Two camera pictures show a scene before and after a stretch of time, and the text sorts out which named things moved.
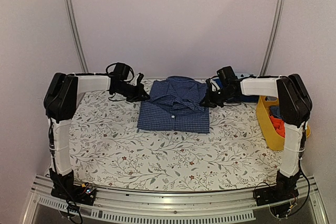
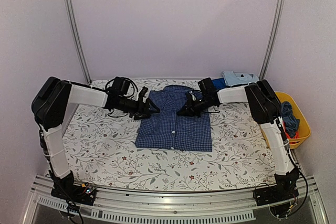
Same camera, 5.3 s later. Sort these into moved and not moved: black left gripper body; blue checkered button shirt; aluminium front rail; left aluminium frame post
Moved: blue checkered button shirt; black left gripper body
Not moved: aluminium front rail; left aluminium frame post
